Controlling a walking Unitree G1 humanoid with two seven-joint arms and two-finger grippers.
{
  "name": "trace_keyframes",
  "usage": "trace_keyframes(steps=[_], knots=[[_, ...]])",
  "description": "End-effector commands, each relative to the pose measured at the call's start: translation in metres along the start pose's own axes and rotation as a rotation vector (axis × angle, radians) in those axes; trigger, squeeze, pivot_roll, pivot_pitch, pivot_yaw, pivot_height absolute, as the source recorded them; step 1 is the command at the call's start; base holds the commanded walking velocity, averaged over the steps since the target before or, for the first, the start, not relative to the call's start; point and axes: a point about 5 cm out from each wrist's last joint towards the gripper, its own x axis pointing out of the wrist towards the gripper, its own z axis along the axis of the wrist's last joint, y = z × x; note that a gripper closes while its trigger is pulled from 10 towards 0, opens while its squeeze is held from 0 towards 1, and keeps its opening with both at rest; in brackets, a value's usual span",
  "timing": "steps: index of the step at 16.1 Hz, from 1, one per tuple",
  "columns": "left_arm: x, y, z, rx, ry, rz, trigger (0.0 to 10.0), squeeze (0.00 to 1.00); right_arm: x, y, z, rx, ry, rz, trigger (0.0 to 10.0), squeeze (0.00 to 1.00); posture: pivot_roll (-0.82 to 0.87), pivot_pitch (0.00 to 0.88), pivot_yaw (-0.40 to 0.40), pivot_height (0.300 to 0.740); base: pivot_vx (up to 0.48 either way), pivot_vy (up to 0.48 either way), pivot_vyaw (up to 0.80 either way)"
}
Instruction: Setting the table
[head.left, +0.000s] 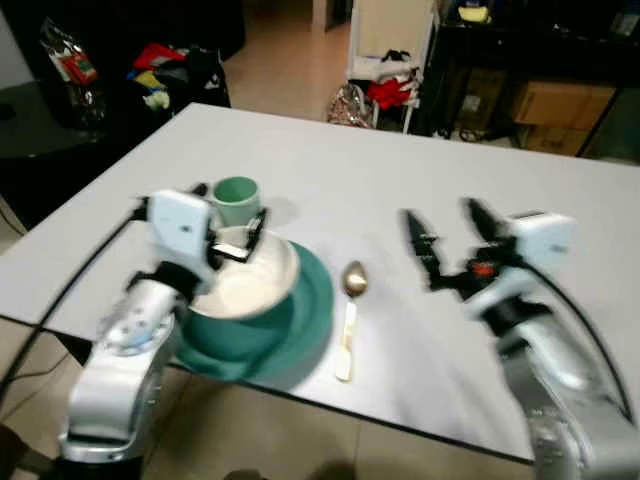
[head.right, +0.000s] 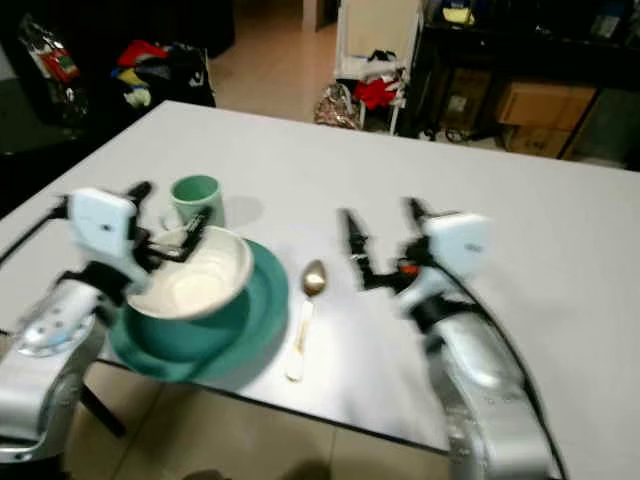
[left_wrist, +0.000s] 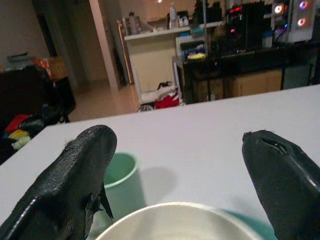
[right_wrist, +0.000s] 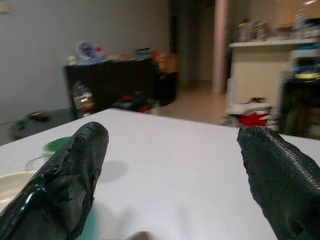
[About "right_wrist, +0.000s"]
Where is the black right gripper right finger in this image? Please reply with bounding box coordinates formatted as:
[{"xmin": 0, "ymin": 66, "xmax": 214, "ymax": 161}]
[{"xmin": 236, "ymin": 125, "xmax": 320, "ymax": 240}]

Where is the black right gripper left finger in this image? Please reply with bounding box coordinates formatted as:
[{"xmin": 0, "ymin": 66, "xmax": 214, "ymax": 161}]
[{"xmin": 0, "ymin": 121, "xmax": 110, "ymax": 240}]

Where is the green plastic cup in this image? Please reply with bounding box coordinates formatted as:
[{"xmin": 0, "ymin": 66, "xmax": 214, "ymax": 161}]
[{"xmin": 41, "ymin": 136, "xmax": 76, "ymax": 154}]

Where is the white plate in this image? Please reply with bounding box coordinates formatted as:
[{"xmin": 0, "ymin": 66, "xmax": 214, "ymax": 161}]
[{"xmin": 0, "ymin": 171, "xmax": 41, "ymax": 213}]

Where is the red and white bag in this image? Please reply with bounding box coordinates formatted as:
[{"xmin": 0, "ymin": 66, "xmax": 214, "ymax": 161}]
[{"xmin": 219, "ymin": 97, "xmax": 280, "ymax": 131}]

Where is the black yellow tool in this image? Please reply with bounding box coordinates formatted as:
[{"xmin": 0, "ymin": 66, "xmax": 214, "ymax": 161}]
[{"xmin": 27, "ymin": 111, "xmax": 50, "ymax": 121}]

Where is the pack of water bottles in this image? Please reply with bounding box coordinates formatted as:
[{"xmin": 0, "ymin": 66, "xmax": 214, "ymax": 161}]
[{"xmin": 71, "ymin": 81, "xmax": 96, "ymax": 117}]

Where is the red and black bag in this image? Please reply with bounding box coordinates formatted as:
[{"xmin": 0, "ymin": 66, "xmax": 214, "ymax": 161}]
[{"xmin": 112, "ymin": 92, "xmax": 157, "ymax": 113}]

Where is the white table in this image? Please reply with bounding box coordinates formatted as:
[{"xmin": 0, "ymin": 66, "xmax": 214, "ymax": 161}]
[{"xmin": 0, "ymin": 107, "xmax": 320, "ymax": 240}]

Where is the black cabinet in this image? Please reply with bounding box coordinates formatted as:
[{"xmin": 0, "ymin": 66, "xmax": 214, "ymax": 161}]
[{"xmin": 63, "ymin": 56, "xmax": 180, "ymax": 118}]

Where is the white counter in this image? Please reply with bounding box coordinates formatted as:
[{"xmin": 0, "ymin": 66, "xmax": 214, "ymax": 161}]
[{"xmin": 226, "ymin": 37, "xmax": 320, "ymax": 118}]

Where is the small white blue fan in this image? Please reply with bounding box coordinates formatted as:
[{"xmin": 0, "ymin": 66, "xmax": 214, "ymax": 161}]
[{"xmin": 74, "ymin": 41, "xmax": 98, "ymax": 66}]

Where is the white bottle red cap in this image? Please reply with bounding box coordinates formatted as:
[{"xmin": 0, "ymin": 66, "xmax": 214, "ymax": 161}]
[{"xmin": 95, "ymin": 46, "xmax": 105, "ymax": 63}]

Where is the blue container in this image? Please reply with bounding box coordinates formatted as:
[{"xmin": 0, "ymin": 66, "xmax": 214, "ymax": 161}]
[{"xmin": 136, "ymin": 47, "xmax": 153, "ymax": 59}]

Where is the orange bag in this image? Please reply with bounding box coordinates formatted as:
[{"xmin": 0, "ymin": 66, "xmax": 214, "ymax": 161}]
[{"xmin": 153, "ymin": 51, "xmax": 180, "ymax": 74}]

